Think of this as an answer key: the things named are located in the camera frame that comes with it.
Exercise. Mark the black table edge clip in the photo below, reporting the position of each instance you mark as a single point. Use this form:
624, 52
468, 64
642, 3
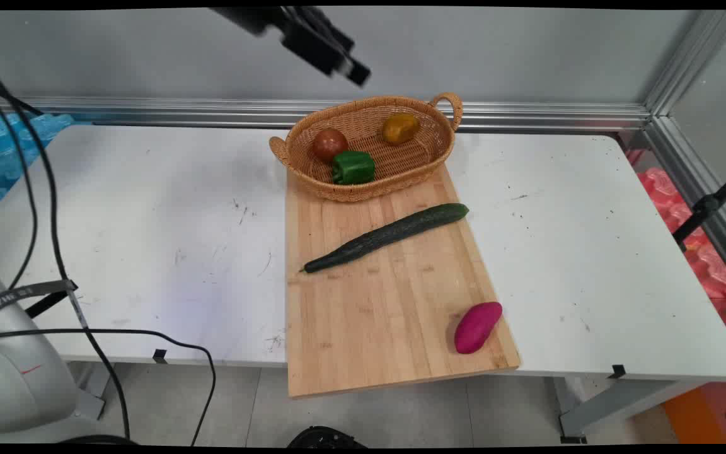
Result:
160, 356
617, 371

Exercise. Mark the short aluminium frame rail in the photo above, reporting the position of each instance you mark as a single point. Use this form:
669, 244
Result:
691, 170

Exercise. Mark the green bell pepper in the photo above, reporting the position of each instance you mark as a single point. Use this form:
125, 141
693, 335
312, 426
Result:
353, 168

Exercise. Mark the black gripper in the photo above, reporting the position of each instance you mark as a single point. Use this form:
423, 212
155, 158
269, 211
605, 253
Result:
303, 34

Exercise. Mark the upright aluminium frame post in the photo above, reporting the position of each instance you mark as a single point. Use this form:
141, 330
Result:
691, 60

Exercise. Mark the long aluminium frame rail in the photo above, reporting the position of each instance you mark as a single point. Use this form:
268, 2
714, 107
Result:
149, 112

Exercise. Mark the yellow orange bell pepper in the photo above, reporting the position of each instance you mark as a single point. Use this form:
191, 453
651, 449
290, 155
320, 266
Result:
400, 128

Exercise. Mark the black round object on floor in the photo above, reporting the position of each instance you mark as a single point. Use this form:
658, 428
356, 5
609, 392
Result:
325, 438

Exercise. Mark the wooden cutting board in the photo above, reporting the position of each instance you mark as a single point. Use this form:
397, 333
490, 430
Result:
375, 315

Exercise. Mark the red tomato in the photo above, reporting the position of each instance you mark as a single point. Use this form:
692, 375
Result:
329, 145

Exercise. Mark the pink red foam sheet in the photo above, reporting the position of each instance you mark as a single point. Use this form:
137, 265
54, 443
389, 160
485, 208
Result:
709, 265

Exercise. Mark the blue foam sheet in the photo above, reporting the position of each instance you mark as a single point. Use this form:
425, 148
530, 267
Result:
7, 157

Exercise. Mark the grey table leg with foot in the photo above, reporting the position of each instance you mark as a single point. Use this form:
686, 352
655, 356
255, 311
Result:
615, 403

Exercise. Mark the black stand pole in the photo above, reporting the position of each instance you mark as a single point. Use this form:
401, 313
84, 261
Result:
706, 205

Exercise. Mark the purple sweet potato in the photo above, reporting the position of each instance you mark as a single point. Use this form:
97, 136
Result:
476, 328

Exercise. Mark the long dark green cucumber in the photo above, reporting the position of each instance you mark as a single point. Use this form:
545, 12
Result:
388, 235

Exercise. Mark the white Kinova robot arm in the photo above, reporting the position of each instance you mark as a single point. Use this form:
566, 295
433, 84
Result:
19, 378

